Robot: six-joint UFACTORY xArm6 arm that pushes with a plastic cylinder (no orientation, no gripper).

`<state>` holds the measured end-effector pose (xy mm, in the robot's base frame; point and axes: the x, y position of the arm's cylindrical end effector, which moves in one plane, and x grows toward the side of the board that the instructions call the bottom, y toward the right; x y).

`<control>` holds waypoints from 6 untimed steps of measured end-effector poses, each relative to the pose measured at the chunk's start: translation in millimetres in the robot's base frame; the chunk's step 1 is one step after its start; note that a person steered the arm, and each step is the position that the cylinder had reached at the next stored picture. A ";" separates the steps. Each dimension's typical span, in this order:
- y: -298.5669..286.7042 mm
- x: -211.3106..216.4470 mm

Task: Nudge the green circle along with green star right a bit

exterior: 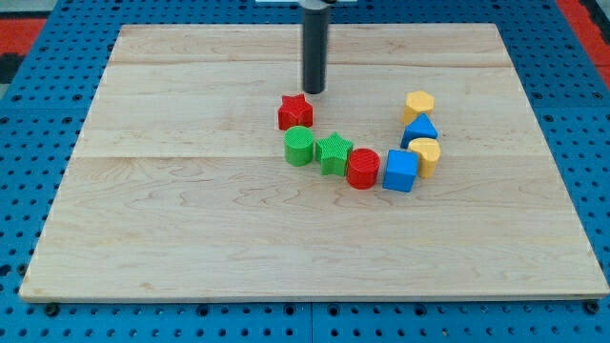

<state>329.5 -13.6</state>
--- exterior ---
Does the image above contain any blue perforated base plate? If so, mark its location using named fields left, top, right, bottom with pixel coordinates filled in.
left=1, top=0, right=609, bottom=342

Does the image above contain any blue cube block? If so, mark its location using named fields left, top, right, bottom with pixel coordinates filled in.
left=382, top=150, right=418, bottom=192

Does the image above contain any blue triangle block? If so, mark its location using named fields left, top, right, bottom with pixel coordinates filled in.
left=400, top=113, right=438, bottom=149

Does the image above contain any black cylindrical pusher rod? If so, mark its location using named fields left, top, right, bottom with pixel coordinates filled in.
left=301, top=0, right=331, bottom=94

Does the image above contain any red star block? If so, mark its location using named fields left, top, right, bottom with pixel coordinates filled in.
left=277, top=93, right=314, bottom=131

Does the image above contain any green star block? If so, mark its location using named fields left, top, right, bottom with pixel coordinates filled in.
left=315, top=131, right=354, bottom=176

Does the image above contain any yellow heart block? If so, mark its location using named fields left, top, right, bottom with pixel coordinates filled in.
left=407, top=138, right=441, bottom=178

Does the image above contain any red cylinder block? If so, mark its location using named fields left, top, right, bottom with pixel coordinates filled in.
left=346, top=148, right=380, bottom=190

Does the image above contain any green cylinder block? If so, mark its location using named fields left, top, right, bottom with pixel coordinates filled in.
left=284, top=126, right=315, bottom=167

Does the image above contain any yellow hexagon block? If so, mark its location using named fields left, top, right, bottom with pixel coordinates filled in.
left=401, top=91, right=435, bottom=125

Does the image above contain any light wooden board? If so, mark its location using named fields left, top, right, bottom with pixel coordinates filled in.
left=19, top=24, right=609, bottom=303

